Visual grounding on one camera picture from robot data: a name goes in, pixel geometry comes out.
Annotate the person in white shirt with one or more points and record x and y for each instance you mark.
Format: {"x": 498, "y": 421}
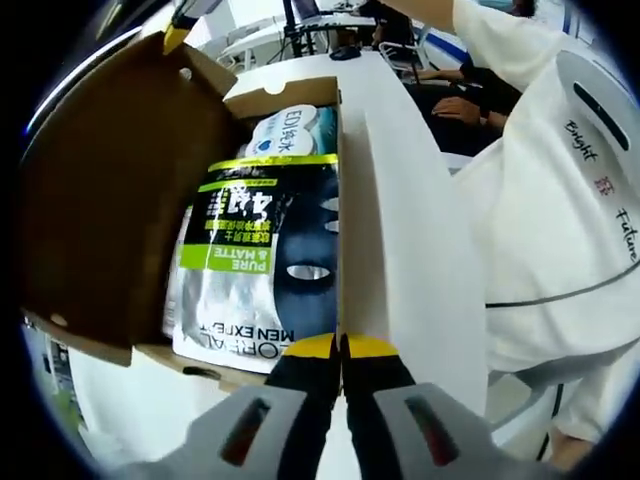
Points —
{"x": 550, "y": 225}

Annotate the black green face mask packet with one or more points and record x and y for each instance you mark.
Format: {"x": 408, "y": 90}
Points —
{"x": 240, "y": 280}

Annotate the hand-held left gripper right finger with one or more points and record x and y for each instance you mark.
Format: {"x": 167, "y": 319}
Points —
{"x": 400, "y": 415}

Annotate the silver laptop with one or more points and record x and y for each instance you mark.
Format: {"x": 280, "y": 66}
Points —
{"x": 320, "y": 12}

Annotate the blue wet wipes pack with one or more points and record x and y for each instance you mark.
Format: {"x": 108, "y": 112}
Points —
{"x": 295, "y": 135}

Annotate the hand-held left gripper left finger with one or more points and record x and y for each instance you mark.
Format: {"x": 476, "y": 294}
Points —
{"x": 280, "y": 415}

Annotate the white chest device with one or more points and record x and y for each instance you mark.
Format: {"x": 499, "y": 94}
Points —
{"x": 590, "y": 85}

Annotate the brown cardboard shoe box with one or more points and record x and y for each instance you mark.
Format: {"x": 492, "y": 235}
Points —
{"x": 100, "y": 200}

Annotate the white office chair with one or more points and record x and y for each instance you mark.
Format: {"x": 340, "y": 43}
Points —
{"x": 405, "y": 60}

